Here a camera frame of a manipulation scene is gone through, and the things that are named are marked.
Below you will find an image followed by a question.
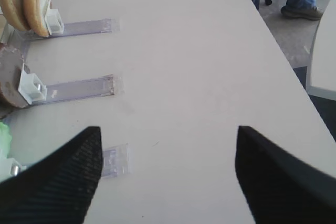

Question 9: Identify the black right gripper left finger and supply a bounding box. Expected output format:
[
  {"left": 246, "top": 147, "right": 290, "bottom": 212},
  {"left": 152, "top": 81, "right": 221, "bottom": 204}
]
[{"left": 1, "top": 126, "right": 103, "bottom": 223}]

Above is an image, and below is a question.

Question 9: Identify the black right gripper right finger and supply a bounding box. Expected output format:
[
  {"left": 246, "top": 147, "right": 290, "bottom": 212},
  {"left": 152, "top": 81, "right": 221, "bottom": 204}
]
[{"left": 235, "top": 126, "right": 335, "bottom": 223}]

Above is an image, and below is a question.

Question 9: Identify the green lettuce leaf in rack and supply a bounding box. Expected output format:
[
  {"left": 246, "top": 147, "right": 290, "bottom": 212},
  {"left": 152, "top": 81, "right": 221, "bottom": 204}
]
[{"left": 0, "top": 122, "right": 12, "bottom": 159}]

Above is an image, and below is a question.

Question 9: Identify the front brown meat patty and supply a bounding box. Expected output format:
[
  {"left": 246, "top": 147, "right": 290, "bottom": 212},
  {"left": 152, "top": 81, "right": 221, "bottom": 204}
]
[{"left": 1, "top": 43, "right": 28, "bottom": 109}]

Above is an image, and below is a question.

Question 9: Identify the clear acrylic food rack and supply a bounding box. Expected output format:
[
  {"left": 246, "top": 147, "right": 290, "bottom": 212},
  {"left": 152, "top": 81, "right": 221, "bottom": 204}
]
[{"left": 1, "top": 19, "right": 119, "bottom": 180}]

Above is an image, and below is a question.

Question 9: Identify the white pusher block middle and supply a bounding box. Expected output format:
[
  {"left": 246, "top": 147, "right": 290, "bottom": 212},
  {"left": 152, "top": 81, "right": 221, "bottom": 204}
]
[{"left": 18, "top": 63, "right": 47, "bottom": 105}]

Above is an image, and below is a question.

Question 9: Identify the white pusher block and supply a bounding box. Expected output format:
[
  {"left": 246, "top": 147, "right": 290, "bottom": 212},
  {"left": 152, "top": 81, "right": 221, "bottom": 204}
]
[
  {"left": 44, "top": 0, "right": 65, "bottom": 35},
  {"left": 18, "top": 63, "right": 47, "bottom": 105}
]

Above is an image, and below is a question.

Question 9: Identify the white neighbouring table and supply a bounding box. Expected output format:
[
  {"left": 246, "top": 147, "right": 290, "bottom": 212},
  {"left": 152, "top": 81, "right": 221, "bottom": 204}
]
[{"left": 306, "top": 0, "right": 335, "bottom": 101}]

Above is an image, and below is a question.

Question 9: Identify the white pusher block top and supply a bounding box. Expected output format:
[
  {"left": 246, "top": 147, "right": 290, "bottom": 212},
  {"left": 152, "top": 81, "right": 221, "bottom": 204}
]
[{"left": 44, "top": 0, "right": 65, "bottom": 35}]

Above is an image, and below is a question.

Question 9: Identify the near bun slice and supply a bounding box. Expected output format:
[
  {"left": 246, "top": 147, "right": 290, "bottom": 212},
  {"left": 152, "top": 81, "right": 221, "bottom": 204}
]
[{"left": 23, "top": 0, "right": 49, "bottom": 38}]

